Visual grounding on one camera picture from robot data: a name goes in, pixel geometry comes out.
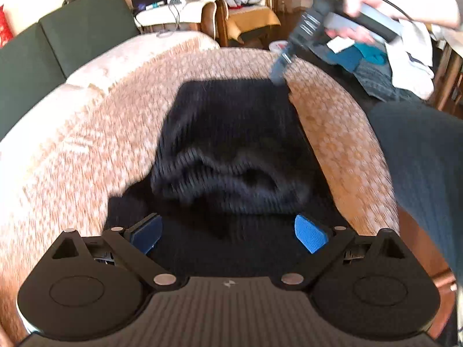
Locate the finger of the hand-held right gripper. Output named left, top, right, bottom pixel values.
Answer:
left=269, top=51, right=296, bottom=88

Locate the person's right forearm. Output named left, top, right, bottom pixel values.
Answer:
left=376, top=0, right=463, bottom=29

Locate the grey cable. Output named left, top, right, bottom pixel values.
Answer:
left=155, top=3, right=182, bottom=39

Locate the red rabbit printed cushion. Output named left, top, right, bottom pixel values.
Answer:
left=0, top=5, right=14, bottom=48

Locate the teal garment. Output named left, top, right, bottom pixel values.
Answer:
left=340, top=41, right=388, bottom=73

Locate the wooden chair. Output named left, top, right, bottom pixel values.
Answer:
left=432, top=29, right=463, bottom=111

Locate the cream lace sofa cover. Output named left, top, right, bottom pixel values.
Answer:
left=67, top=31, right=221, bottom=96

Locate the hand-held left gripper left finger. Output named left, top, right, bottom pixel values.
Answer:
left=51, top=213, right=178, bottom=291

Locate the person's leg in dark trousers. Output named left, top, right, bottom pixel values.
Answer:
left=367, top=100, right=463, bottom=283

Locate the green sofa back cushion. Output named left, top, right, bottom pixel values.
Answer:
left=0, top=23, right=68, bottom=141
left=39, top=0, right=140, bottom=80

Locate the black knitted sweater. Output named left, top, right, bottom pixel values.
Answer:
left=103, top=77, right=348, bottom=283

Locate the green sofa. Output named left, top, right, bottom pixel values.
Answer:
left=0, top=0, right=221, bottom=141

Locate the cream lace table cover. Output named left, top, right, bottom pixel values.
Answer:
left=137, top=0, right=218, bottom=27

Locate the yellow chair cover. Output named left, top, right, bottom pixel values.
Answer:
left=227, top=7, right=282, bottom=41

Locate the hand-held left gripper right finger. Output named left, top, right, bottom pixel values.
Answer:
left=280, top=214, right=407, bottom=291

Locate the wooden armchair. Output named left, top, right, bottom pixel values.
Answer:
left=139, top=0, right=282, bottom=48

